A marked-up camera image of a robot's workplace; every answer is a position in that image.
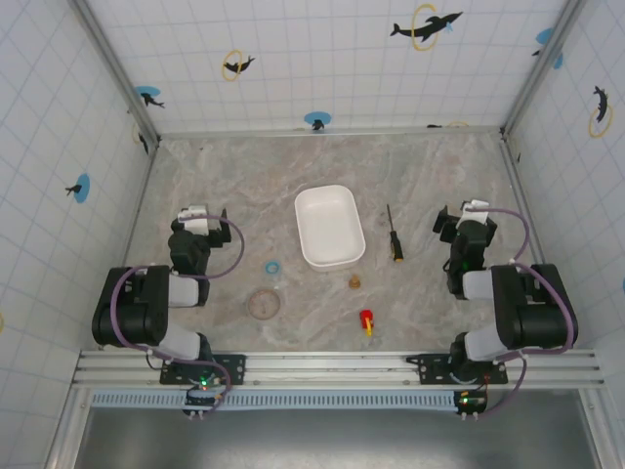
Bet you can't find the black yellow screwdriver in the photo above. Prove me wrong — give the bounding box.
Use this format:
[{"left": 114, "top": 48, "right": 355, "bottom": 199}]
[{"left": 386, "top": 203, "right": 405, "bottom": 264}]

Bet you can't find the white plastic bin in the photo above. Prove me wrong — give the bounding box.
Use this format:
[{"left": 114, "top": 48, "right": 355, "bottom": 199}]
[{"left": 293, "top": 184, "right": 367, "bottom": 274}]

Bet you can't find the round clear brown lid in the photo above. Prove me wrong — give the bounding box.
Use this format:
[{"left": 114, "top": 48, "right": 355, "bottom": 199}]
[{"left": 246, "top": 287, "right": 283, "bottom": 320}]

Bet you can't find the purple left wrist cable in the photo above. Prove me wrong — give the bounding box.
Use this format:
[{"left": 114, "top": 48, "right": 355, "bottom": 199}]
[{"left": 197, "top": 213, "right": 245, "bottom": 280}]

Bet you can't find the purple wrist cable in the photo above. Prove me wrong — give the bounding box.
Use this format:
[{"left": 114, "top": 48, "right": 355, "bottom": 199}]
[
  {"left": 197, "top": 213, "right": 245, "bottom": 280},
  {"left": 480, "top": 206, "right": 533, "bottom": 268}
]

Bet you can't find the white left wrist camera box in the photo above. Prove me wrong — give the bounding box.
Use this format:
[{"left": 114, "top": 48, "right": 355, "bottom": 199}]
[{"left": 176, "top": 205, "right": 210, "bottom": 235}]

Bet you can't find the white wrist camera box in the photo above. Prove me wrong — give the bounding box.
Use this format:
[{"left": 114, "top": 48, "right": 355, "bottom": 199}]
[
  {"left": 461, "top": 198, "right": 491, "bottom": 226},
  {"left": 176, "top": 205, "right": 210, "bottom": 235}
]

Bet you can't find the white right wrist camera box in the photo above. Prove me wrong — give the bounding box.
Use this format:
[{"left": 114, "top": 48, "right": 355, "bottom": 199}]
[{"left": 461, "top": 198, "right": 491, "bottom": 226}]

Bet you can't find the purple right wrist cable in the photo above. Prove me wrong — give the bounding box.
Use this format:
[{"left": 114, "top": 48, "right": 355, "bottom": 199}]
[{"left": 480, "top": 206, "right": 533, "bottom": 268}]

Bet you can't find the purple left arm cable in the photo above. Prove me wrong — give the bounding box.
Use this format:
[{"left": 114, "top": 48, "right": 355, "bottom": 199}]
[{"left": 108, "top": 265, "right": 233, "bottom": 407}]

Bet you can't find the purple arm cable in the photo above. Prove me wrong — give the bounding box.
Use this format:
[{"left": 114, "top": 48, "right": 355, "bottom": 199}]
[
  {"left": 108, "top": 265, "right": 233, "bottom": 407},
  {"left": 480, "top": 263, "right": 576, "bottom": 416}
]

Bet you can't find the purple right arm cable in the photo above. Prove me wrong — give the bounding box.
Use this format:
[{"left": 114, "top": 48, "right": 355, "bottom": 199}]
[{"left": 480, "top": 263, "right": 576, "bottom": 416}]

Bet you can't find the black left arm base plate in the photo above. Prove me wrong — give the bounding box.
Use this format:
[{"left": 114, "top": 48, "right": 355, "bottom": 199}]
[{"left": 159, "top": 353, "right": 247, "bottom": 387}]

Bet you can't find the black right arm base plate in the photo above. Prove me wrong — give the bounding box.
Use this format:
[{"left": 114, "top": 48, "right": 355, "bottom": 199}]
[{"left": 405, "top": 353, "right": 510, "bottom": 387}]

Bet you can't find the aluminium frame bar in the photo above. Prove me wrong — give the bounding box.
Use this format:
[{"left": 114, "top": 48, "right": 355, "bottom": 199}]
[{"left": 158, "top": 124, "right": 507, "bottom": 139}]

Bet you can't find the aluminium mounting rail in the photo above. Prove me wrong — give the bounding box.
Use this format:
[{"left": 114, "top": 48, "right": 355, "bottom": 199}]
[{"left": 71, "top": 348, "right": 606, "bottom": 390}]

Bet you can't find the aluminium frame post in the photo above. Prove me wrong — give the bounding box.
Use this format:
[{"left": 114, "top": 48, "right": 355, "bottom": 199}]
[
  {"left": 500, "top": 0, "right": 587, "bottom": 141},
  {"left": 71, "top": 0, "right": 162, "bottom": 148}
]

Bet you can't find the slotted pale blue cable duct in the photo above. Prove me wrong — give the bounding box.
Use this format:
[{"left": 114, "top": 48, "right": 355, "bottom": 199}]
[{"left": 90, "top": 389, "right": 463, "bottom": 410}]

